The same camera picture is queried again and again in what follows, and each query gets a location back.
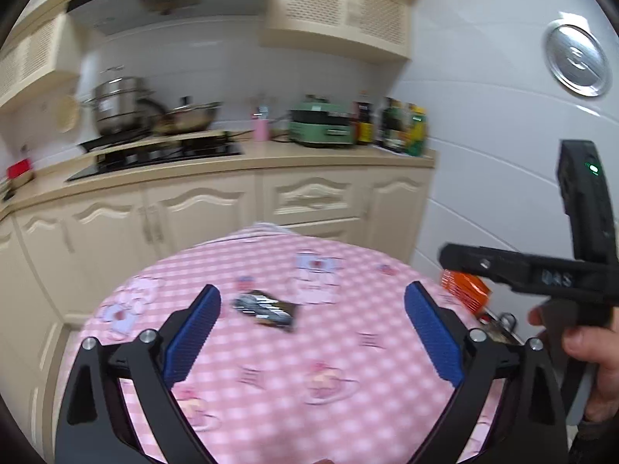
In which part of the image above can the beige kitchen countertop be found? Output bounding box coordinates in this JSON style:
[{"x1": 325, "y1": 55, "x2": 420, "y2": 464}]
[{"x1": 0, "y1": 138, "x2": 436, "y2": 213}]

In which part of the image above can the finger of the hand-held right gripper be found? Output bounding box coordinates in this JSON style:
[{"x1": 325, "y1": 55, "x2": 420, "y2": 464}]
[{"x1": 439, "y1": 243, "x2": 533, "y2": 295}]

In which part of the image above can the pink checkered tablecloth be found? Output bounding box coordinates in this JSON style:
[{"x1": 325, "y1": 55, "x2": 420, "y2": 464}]
[{"x1": 77, "y1": 222, "x2": 513, "y2": 464}]

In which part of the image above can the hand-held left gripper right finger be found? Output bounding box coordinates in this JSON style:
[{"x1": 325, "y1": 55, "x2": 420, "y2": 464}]
[{"x1": 404, "y1": 281, "x2": 569, "y2": 464}]

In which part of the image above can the yellow green bottle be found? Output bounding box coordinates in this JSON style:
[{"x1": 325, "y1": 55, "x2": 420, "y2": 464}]
[{"x1": 406, "y1": 104, "x2": 429, "y2": 157}]

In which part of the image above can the dark green glass bottle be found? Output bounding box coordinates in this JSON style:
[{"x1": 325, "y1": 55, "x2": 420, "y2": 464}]
[{"x1": 378, "y1": 98, "x2": 407, "y2": 152}]

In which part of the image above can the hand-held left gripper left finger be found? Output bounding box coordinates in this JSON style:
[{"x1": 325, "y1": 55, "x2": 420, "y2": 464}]
[{"x1": 55, "y1": 284, "x2": 222, "y2": 464}]

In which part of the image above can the wok with black handle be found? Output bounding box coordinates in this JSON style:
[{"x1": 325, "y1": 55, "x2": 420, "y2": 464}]
[{"x1": 142, "y1": 99, "x2": 223, "y2": 136}]

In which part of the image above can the orange plastic bin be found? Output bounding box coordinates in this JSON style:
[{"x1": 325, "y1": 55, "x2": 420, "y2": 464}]
[{"x1": 440, "y1": 271, "x2": 491, "y2": 321}]

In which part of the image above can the cream lattice wall cabinet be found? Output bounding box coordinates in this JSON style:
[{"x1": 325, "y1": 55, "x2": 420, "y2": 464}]
[
  {"x1": 0, "y1": 12, "x2": 80, "y2": 112},
  {"x1": 261, "y1": 0, "x2": 426, "y2": 63}
]

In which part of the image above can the steel stockpot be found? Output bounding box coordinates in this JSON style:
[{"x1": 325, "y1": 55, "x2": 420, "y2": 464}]
[{"x1": 82, "y1": 76, "x2": 156, "y2": 137}]

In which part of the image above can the round metal vent cover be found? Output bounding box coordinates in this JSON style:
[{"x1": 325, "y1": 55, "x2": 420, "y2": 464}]
[{"x1": 542, "y1": 19, "x2": 611, "y2": 97}]

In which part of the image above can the green electric cooker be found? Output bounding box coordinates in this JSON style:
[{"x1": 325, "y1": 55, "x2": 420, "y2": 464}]
[{"x1": 289, "y1": 96, "x2": 355, "y2": 148}]

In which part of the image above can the dark soy sauce bottle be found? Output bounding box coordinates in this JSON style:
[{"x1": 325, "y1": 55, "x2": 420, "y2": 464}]
[{"x1": 355, "y1": 91, "x2": 375, "y2": 146}]

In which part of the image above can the black gas stove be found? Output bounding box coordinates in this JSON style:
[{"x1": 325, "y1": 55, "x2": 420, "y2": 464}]
[{"x1": 65, "y1": 130, "x2": 245, "y2": 183}]

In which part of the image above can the red lidded box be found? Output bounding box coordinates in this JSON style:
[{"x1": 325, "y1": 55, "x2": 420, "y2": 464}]
[{"x1": 6, "y1": 159, "x2": 36, "y2": 182}]

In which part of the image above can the person's right forearm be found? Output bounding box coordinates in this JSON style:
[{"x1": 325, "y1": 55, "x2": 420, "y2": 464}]
[{"x1": 568, "y1": 411, "x2": 619, "y2": 464}]

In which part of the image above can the person's right hand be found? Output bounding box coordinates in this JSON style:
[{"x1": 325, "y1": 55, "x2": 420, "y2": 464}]
[{"x1": 528, "y1": 305, "x2": 619, "y2": 426}]

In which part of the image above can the black snack wrapper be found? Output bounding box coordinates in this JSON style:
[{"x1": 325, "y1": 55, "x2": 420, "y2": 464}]
[{"x1": 232, "y1": 290, "x2": 301, "y2": 333}]

